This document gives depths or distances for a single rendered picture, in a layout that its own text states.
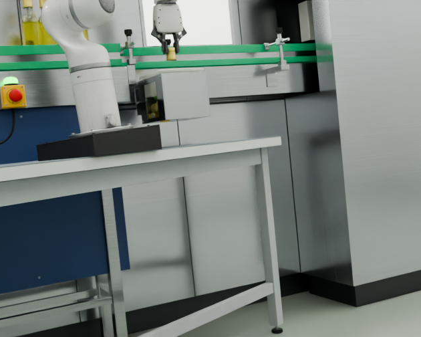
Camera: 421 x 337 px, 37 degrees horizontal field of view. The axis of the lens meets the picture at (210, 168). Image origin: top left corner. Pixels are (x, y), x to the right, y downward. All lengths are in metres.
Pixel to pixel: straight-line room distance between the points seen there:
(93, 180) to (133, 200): 0.82
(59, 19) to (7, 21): 0.64
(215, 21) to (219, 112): 0.39
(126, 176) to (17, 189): 0.36
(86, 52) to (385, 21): 1.45
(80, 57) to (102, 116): 0.18
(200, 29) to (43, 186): 1.29
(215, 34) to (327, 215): 0.92
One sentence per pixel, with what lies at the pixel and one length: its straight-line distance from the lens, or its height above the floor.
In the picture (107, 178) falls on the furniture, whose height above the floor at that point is 0.68.
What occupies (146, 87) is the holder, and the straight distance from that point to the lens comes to 2.24.
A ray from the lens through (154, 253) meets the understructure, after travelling 2.62.
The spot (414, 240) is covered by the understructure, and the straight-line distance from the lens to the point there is 2.89.
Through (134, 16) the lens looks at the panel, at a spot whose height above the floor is 1.29.
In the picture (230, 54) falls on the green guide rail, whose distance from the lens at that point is 2.57.
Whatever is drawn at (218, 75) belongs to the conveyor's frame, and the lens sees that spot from 2.51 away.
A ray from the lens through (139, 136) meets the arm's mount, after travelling 1.79.
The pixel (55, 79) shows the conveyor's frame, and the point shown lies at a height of 1.01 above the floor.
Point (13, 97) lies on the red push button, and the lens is 2.04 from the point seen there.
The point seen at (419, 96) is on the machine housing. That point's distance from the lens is 2.92.
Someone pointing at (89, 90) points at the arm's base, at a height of 0.93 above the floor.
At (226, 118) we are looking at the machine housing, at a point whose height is 0.85.
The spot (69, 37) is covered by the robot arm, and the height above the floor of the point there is 1.09.
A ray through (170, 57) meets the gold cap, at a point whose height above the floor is 1.06.
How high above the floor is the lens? 0.77
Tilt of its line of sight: 3 degrees down
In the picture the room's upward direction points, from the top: 6 degrees counter-clockwise
